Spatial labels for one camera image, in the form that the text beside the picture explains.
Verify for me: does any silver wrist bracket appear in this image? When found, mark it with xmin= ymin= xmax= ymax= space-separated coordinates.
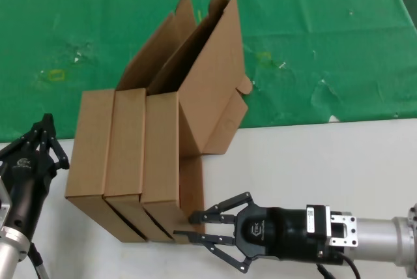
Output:
xmin=0 ymin=179 xmax=12 ymax=226
xmin=328 ymin=209 xmax=359 ymax=249

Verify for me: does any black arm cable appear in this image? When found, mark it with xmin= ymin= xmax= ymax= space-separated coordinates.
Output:
xmin=316 ymin=263 xmax=332 ymax=279
xmin=27 ymin=241 xmax=51 ymax=279
xmin=338 ymin=254 xmax=362 ymax=279

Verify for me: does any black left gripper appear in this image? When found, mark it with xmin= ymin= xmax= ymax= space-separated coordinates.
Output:
xmin=0 ymin=114 xmax=70 ymax=233

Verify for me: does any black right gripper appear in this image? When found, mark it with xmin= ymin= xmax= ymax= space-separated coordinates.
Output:
xmin=173 ymin=190 xmax=345 ymax=274

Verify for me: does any silver right wrist bracket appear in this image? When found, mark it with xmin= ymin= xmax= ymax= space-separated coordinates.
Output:
xmin=328 ymin=209 xmax=359 ymax=249

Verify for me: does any brown cardboard mailer box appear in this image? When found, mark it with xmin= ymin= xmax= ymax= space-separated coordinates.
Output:
xmin=64 ymin=0 xmax=196 ymax=243
xmin=140 ymin=0 xmax=253 ymax=246
xmin=103 ymin=0 xmax=229 ymax=243

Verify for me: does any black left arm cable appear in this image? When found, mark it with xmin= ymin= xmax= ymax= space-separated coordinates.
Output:
xmin=27 ymin=241 xmax=51 ymax=279

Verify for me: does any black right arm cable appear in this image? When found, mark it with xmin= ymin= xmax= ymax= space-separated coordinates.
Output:
xmin=316 ymin=263 xmax=332 ymax=279
xmin=338 ymin=254 xmax=362 ymax=279

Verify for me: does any silver left wrist bracket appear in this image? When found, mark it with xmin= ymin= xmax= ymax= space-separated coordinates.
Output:
xmin=0 ymin=179 xmax=12 ymax=226

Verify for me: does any green table cloth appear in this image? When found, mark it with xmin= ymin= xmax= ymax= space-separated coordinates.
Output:
xmin=0 ymin=0 xmax=417 ymax=145

